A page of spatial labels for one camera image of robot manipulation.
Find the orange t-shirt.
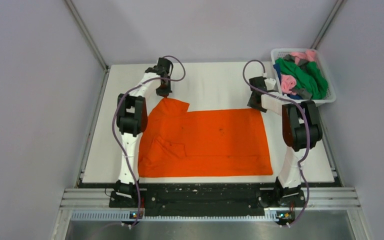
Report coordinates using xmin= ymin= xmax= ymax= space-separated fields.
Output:
xmin=138 ymin=98 xmax=273 ymax=178

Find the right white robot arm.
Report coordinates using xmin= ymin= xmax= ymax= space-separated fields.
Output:
xmin=246 ymin=76 xmax=323 ymax=208

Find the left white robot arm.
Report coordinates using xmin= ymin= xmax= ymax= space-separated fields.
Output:
xmin=111 ymin=56 xmax=174 ymax=207

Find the blue t-shirt in basket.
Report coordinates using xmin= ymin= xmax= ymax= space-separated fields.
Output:
xmin=273 ymin=63 xmax=302 ymax=100

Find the pink t-shirt in basket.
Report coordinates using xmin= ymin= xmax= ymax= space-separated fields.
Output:
xmin=276 ymin=49 xmax=318 ymax=99

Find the white plastic laundry basket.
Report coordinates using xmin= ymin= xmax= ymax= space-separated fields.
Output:
xmin=270 ymin=48 xmax=337 ymax=106

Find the grey t-shirt in basket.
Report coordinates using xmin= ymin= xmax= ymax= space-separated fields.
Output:
xmin=280 ymin=73 xmax=313 ymax=100

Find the green t-shirt in basket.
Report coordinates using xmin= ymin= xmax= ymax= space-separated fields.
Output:
xmin=275 ymin=58 xmax=329 ymax=100

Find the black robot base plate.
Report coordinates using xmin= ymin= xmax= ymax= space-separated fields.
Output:
xmin=109 ymin=183 xmax=306 ymax=217

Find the grey slotted cable duct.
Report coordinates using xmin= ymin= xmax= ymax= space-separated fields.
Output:
xmin=70 ymin=210 xmax=292 ymax=222

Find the aluminium frame rail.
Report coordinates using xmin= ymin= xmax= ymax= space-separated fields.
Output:
xmin=59 ymin=187 xmax=361 ymax=211

